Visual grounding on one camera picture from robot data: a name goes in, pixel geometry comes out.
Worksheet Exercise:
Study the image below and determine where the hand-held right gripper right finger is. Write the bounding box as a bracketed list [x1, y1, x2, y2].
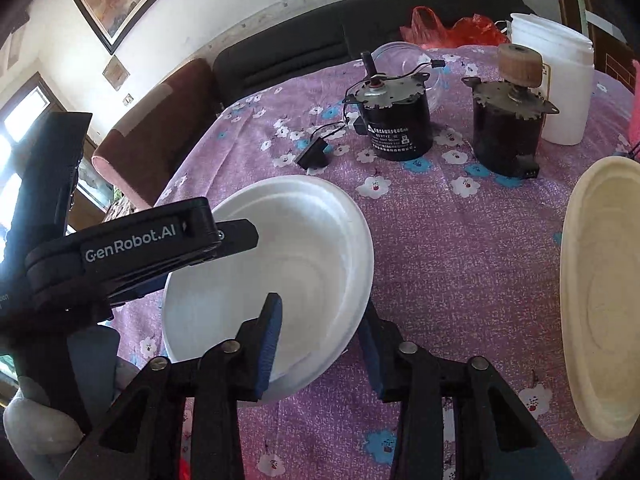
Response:
[357, 303, 576, 480]

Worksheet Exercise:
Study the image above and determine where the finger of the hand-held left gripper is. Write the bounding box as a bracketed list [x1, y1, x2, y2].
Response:
[211, 218, 260, 257]

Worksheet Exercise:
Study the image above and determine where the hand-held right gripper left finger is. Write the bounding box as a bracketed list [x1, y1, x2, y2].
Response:
[60, 292, 284, 480]

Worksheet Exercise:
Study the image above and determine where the white foam bowl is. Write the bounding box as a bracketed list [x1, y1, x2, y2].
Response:
[161, 175, 376, 406]

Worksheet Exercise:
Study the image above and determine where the cream round plate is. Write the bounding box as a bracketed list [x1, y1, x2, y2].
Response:
[560, 156, 640, 442]

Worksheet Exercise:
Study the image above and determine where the small black plug block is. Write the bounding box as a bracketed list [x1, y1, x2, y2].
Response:
[295, 137, 331, 171]

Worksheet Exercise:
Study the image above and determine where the purple floral tablecloth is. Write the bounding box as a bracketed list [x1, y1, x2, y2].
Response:
[112, 45, 640, 480]

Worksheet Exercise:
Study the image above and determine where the brown armchair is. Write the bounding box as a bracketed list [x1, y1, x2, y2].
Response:
[91, 57, 218, 211]

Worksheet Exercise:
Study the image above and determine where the grey blue clothing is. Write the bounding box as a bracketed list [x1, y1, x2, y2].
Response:
[2, 330, 146, 466]

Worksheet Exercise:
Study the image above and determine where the glass entrance door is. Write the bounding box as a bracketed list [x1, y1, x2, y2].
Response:
[0, 72, 66, 261]

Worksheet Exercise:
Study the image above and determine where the black sofa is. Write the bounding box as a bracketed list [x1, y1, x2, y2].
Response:
[212, 0, 538, 111]

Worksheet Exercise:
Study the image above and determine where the black motor with label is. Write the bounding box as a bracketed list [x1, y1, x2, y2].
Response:
[345, 51, 436, 162]

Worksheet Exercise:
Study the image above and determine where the clear plastic bowl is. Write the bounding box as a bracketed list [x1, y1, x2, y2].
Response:
[372, 41, 448, 111]

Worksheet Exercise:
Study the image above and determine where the black motor with wooden wheel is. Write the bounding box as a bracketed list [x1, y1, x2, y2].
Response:
[462, 44, 560, 178]

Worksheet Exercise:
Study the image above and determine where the red plastic bag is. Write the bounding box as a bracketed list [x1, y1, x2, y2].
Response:
[398, 6, 511, 48]

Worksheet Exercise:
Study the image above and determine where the white plastic jar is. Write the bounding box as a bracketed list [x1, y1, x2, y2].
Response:
[507, 12, 596, 146]

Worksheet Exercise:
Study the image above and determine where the small wall plaque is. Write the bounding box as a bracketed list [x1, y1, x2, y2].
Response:
[102, 55, 131, 92]

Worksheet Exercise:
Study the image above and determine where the wooden door frame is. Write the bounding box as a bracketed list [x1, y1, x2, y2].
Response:
[547, 0, 640, 91]

